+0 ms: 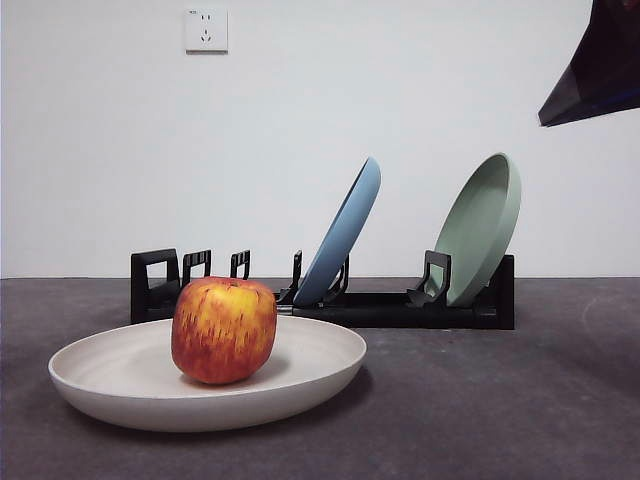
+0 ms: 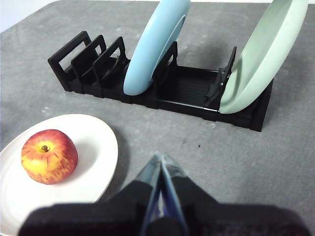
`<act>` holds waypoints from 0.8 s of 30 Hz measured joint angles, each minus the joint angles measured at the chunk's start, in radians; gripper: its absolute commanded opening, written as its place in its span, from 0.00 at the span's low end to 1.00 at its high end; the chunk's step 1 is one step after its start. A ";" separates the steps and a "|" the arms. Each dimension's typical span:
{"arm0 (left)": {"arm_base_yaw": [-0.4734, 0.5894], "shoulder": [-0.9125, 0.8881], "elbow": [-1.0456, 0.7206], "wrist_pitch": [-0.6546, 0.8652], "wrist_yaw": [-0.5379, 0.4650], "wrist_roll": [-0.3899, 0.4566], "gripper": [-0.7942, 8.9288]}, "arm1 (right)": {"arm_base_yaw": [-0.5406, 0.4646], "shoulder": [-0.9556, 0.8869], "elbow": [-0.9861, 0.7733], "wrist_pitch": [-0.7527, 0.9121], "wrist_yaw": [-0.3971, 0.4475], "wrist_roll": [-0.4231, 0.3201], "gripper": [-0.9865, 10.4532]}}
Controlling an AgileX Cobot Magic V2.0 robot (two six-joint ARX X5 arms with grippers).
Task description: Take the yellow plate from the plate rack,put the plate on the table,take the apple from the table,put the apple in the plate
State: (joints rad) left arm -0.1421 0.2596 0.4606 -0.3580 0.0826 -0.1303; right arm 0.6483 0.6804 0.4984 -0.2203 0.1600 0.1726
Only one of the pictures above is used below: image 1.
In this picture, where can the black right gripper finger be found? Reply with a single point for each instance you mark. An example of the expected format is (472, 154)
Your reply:
(605, 65)

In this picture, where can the pale yellow plate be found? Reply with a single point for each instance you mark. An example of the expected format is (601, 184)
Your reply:
(310, 365)

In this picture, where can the red yellow apple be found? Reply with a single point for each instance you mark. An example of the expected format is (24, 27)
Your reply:
(225, 330)

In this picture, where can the green plate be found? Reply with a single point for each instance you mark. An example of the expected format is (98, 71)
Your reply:
(475, 230)

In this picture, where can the blue plate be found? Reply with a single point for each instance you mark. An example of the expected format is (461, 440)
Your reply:
(340, 240)

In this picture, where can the black plate rack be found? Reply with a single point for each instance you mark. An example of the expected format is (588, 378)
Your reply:
(390, 312)

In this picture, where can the white wall socket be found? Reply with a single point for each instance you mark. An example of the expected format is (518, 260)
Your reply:
(206, 30)

